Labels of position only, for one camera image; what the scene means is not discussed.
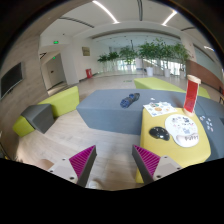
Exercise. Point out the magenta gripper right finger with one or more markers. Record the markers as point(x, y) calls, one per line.
point(151, 166)

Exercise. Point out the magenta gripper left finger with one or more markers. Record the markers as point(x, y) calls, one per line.
point(77, 168)

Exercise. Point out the black computer mouse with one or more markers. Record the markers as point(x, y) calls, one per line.
point(159, 133)

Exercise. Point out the round white mouse pad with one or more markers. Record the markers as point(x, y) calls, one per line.
point(183, 130)

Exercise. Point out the printed paper sheet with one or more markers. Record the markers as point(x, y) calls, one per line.
point(159, 108)

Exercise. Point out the large grey bench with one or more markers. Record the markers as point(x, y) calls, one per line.
point(101, 110)

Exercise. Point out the dark grey cube seat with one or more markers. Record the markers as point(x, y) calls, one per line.
point(39, 116)

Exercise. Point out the yellow-green bench left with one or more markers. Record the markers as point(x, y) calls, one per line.
point(61, 103)

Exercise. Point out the yellow-green bench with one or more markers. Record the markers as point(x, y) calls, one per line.
point(61, 103)
point(158, 84)

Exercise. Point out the yellow-green bench far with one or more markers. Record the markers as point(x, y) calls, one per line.
point(158, 84)

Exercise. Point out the red bin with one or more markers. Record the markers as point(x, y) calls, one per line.
point(89, 73)

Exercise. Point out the red white standing sign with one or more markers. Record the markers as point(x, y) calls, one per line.
point(191, 95)

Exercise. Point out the potted tree right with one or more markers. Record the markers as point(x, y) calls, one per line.
point(167, 54)

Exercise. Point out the potted tree white pot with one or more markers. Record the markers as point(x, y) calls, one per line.
point(149, 51)

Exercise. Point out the black wall television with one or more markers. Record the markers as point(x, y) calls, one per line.
point(10, 79)

